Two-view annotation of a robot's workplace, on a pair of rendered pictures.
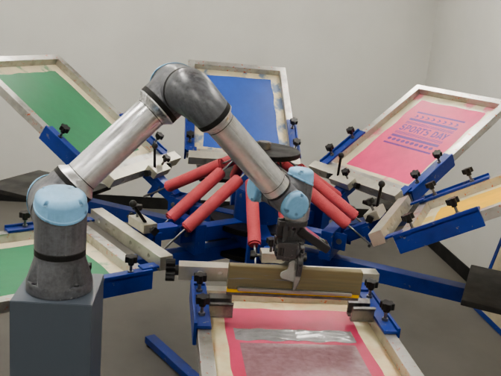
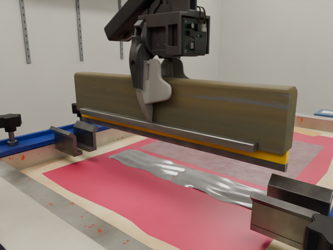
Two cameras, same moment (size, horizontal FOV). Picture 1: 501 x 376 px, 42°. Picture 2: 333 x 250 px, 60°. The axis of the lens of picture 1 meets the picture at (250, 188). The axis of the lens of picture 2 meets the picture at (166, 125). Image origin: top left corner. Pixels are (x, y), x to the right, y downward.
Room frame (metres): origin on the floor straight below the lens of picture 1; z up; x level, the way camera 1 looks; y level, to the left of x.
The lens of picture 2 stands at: (2.10, 0.18, 1.19)
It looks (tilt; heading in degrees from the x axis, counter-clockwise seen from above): 15 degrees down; 228
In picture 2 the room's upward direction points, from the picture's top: straight up
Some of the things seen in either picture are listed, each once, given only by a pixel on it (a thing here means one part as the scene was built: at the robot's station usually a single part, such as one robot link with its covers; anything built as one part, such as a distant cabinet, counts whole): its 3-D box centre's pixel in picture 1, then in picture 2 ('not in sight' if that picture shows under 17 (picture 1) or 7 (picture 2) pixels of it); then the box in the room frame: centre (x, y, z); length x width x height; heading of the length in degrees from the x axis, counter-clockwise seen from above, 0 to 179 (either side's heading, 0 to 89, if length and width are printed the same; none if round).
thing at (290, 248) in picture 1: (291, 239); (170, 14); (1.81, -0.13, 1.23); 0.09 x 0.08 x 0.12; 98
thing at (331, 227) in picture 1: (256, 223); not in sight; (2.65, -0.04, 0.99); 0.82 x 0.79 x 0.12; 8
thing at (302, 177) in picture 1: (298, 186); not in sight; (1.81, -0.14, 1.39); 0.09 x 0.08 x 0.11; 115
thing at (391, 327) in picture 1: (375, 315); (52, 147); (1.88, -0.43, 0.98); 0.30 x 0.05 x 0.07; 8
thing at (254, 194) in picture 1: (271, 189); not in sight; (1.75, -0.06, 1.39); 0.11 x 0.11 x 0.08; 25
